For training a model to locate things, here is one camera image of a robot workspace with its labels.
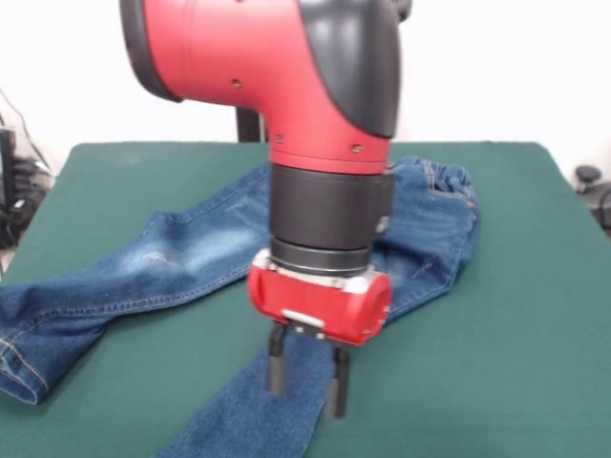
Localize black cable tangle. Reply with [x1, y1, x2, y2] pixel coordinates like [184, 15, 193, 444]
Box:
[0, 88, 53, 249]

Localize dark grey chair base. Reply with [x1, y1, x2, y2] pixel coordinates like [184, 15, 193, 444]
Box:
[578, 183, 611, 225]

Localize blue denim jeans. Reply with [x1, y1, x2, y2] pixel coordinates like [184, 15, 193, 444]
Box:
[0, 156, 479, 458]

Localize dark green table cloth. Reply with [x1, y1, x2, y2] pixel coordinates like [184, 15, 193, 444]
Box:
[0, 140, 611, 458]

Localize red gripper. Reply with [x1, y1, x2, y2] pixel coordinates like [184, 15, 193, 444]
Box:
[246, 248, 393, 420]

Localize black robot pedestal with handle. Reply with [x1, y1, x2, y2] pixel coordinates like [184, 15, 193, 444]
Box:
[236, 0, 414, 143]

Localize black round knob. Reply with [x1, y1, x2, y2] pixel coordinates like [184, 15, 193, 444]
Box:
[575, 164, 603, 185]

